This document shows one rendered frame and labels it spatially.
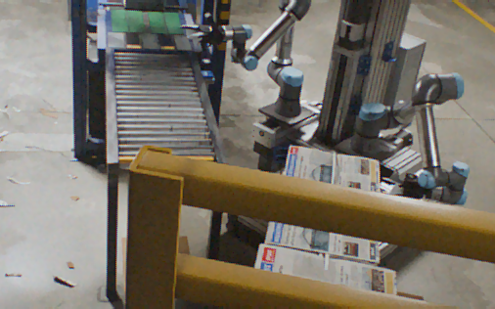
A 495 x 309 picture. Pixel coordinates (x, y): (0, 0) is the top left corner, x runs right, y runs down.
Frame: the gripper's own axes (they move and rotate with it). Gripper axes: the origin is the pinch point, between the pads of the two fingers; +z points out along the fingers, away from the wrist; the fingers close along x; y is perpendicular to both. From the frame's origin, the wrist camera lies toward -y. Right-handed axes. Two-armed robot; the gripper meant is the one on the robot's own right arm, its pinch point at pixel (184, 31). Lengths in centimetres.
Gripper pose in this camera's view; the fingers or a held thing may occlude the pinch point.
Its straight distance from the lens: 338.6
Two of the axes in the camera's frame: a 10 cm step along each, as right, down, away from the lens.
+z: -9.2, 1.2, -3.8
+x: -3.7, -6.0, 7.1
